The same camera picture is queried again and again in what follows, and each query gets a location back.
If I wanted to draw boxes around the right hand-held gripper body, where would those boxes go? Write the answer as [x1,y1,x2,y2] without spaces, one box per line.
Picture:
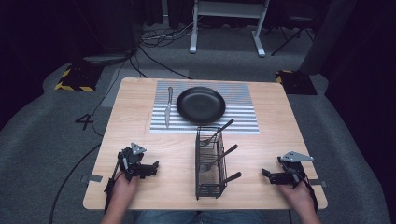
[277,151,315,189]

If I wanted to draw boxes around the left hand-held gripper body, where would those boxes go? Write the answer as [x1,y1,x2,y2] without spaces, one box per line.
[117,142,148,182]

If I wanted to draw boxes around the person's right hand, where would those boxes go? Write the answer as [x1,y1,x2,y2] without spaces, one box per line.
[278,181,314,213]

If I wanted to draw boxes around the person's left hand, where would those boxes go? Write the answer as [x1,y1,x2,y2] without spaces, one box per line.
[111,172,139,200]

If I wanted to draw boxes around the silver table knife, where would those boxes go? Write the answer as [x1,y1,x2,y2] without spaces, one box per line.
[164,86,174,129]

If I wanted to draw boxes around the person's blue jeans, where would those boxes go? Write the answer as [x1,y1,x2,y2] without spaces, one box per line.
[134,210,265,224]

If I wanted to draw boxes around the grey striped placemat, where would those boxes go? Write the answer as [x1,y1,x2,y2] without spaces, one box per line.
[149,80,261,135]

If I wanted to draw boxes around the black round plate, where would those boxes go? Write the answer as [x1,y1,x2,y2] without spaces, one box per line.
[176,86,226,125]

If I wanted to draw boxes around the black yellow striped base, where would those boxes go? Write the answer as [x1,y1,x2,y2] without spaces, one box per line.
[54,63,105,92]
[275,69,318,96]

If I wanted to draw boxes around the dark stand with grey base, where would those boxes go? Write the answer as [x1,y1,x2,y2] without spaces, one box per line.
[69,0,139,67]

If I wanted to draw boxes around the black tripod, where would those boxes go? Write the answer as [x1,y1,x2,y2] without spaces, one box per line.
[270,15,316,57]

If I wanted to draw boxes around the dark grey column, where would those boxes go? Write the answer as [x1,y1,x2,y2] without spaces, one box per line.
[298,0,358,76]

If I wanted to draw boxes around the right hand-held gripper cable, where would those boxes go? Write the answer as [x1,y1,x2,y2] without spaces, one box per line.
[298,174,319,216]

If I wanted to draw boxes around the hand-held gripper cable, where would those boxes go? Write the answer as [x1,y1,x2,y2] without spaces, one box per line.
[104,161,123,214]
[298,174,319,216]

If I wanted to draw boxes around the left hand-held gripper cable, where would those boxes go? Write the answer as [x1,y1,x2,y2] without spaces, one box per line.
[104,161,123,214]

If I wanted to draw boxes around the black-handled fork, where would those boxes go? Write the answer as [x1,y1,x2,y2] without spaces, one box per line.
[205,171,243,190]
[204,144,239,173]
[200,119,234,147]

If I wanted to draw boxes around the black wire cutlery basket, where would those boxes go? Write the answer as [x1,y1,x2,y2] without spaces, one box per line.
[194,125,227,201]

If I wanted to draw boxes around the black floor cable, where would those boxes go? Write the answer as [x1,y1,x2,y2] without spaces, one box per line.
[49,142,103,224]
[90,46,139,138]

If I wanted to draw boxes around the tangle of floor cables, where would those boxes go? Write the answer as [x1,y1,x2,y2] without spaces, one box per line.
[138,21,196,49]

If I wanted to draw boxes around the white desk frame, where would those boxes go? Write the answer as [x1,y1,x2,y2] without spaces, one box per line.
[189,0,271,58]

